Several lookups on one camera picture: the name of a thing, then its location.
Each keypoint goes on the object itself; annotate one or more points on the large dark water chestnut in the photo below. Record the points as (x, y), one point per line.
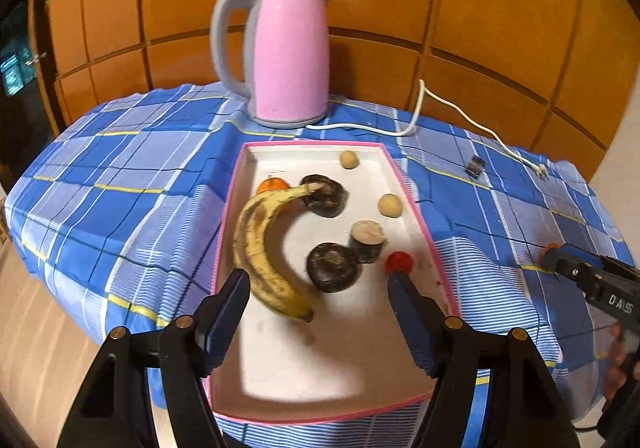
(328, 201)

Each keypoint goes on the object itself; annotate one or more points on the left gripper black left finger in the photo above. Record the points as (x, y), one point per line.
(113, 405)

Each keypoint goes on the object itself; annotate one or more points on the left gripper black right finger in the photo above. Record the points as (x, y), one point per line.
(523, 407)

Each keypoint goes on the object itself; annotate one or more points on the blue checkered tablecloth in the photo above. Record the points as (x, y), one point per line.
(120, 220)

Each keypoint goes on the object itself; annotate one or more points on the pink electric kettle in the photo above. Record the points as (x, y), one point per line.
(286, 59)

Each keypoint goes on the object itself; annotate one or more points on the orange tangerine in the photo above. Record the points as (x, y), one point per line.
(546, 249)
(272, 184)

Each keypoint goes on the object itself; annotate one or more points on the small tan round fruit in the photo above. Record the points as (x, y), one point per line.
(390, 205)
(349, 159)

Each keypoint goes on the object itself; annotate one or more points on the red cherry tomato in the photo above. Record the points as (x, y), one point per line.
(399, 261)

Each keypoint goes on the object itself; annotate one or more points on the small dark water chestnut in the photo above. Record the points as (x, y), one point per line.
(332, 267)

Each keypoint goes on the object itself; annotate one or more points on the spotted yellow banana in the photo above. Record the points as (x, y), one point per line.
(250, 252)

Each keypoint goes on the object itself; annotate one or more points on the person's right hand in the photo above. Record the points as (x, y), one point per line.
(616, 375)

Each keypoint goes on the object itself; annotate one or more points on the pink white shallow box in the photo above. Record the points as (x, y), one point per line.
(330, 220)

